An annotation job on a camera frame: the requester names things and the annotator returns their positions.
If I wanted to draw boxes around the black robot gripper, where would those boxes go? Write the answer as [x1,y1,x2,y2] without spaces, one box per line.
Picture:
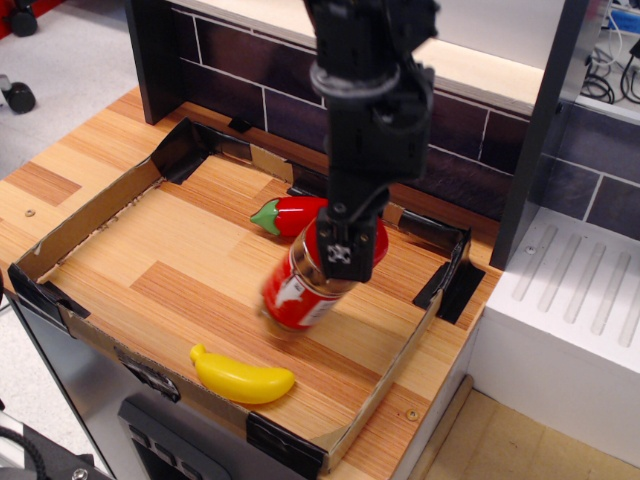
[310,62,435,283]

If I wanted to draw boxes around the red-lidded spice bottle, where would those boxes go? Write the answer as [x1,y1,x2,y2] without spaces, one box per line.
[261,220,371,335]

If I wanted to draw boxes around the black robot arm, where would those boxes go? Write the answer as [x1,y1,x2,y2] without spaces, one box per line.
[305,1,439,283]

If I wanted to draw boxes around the cardboard fence with black tape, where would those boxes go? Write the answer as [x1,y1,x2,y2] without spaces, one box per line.
[1,119,495,479]

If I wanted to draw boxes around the red toy chili pepper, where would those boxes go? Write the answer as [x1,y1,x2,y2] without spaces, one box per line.
[250,196,328,237]

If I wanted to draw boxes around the yellow toy banana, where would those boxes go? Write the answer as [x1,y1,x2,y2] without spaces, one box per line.
[189,344,295,405]

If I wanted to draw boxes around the white dish drainer sink unit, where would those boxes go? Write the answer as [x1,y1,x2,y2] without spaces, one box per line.
[469,209,639,465]

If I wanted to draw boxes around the black control panel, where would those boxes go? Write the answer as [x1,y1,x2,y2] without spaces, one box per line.
[118,400,232,480]

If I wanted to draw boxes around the black office chair wheel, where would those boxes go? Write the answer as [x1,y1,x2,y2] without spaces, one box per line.
[1,74,36,114]

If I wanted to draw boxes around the dark grey shelf frame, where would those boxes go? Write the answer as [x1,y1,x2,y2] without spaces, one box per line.
[125,1,597,267]

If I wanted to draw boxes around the black cables in background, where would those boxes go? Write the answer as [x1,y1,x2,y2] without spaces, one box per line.
[582,14,640,106]

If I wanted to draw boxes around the black braided cable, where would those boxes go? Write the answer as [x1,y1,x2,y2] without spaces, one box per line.
[0,427,41,480]

